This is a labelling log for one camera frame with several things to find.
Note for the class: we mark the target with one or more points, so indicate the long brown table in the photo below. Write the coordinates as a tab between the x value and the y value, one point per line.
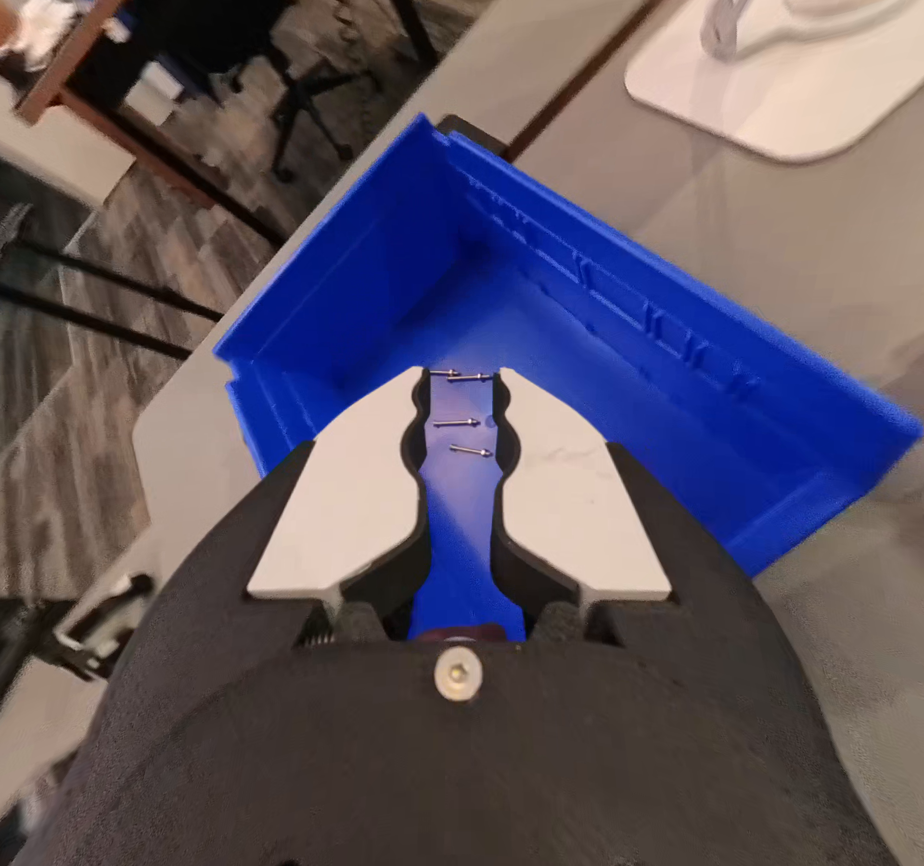
90	32

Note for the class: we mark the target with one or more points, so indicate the blue storage bin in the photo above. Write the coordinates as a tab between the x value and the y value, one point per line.
577	317

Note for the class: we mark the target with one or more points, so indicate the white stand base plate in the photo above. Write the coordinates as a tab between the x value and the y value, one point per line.
794	108

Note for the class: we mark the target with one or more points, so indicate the grey desk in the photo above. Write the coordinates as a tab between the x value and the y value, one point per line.
794	267

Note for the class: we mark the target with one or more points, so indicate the black metal desk clamp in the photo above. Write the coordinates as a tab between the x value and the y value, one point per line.
101	628

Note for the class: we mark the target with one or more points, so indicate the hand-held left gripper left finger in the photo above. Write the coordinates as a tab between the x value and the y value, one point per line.
346	505

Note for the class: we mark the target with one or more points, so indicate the white crumpled cloth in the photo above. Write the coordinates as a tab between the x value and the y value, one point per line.
47	21

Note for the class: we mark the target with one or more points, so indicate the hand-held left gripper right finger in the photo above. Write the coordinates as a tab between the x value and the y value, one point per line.
577	512

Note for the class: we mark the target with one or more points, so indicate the dark grey flat panel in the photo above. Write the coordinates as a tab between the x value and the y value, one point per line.
476	137

